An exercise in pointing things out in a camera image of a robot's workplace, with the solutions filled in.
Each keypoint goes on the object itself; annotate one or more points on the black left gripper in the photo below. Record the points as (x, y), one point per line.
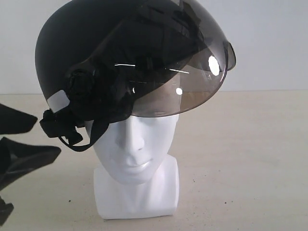
(18, 159)

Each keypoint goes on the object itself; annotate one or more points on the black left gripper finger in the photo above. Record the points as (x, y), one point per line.
(13, 121)

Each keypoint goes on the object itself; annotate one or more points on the white mannequin head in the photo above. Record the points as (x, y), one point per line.
(137, 177)

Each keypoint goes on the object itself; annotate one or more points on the black helmet with tinted visor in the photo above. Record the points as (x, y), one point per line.
(98, 62)

